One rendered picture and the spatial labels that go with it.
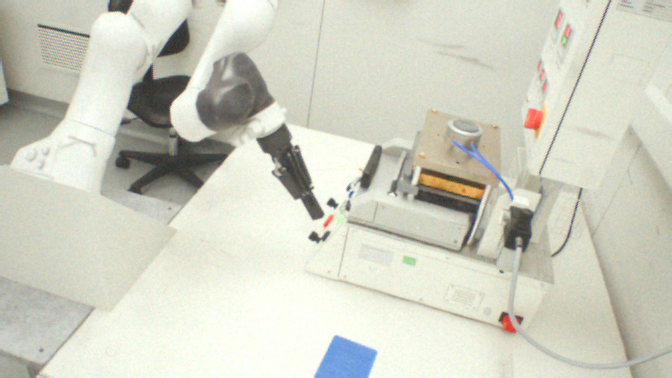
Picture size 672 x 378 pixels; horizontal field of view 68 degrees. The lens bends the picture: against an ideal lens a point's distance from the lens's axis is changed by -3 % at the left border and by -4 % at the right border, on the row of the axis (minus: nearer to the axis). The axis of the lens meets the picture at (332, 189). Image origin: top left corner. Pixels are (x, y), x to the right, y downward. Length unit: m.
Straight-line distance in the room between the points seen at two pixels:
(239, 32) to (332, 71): 1.60
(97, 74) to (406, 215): 0.71
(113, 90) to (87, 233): 0.32
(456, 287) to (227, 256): 0.55
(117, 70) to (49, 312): 0.52
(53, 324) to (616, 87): 1.14
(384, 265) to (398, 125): 1.65
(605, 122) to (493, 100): 1.70
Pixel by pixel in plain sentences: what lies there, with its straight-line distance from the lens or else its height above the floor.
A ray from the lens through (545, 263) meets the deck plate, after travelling 1.22.
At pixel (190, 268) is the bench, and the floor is 0.75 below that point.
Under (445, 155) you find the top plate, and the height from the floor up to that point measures 1.11.
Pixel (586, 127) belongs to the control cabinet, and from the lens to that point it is 1.01.
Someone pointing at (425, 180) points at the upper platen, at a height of 1.04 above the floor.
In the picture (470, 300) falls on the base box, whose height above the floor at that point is 0.81.
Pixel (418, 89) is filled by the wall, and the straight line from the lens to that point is 2.68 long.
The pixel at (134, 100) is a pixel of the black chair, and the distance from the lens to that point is 2.66.
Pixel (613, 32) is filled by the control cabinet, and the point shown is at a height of 1.44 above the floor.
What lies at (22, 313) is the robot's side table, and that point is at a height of 0.75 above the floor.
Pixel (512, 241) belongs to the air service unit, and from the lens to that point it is 1.00.
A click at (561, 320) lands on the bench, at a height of 0.75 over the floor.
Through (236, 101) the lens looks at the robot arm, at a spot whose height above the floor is 1.17.
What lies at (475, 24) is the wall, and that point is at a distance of 2.58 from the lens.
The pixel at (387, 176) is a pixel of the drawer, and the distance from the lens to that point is 1.26.
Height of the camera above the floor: 1.60
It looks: 33 degrees down
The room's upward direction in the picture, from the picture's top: 10 degrees clockwise
